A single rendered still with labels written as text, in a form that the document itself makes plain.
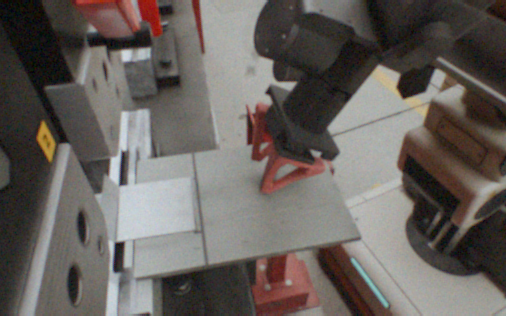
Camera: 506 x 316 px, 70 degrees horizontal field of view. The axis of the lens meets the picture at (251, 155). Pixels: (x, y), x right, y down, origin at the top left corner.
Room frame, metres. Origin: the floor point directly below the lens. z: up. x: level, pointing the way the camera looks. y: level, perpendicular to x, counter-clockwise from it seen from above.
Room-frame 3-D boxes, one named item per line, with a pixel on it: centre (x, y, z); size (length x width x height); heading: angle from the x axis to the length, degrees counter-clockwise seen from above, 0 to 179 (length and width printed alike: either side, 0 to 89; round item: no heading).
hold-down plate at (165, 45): (0.87, 0.22, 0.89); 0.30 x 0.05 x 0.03; 11
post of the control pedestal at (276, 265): (0.63, -0.09, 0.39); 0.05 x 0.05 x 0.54; 13
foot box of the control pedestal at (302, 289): (0.63, -0.12, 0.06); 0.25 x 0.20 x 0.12; 103
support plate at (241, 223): (0.30, 0.02, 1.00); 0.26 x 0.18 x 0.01; 101
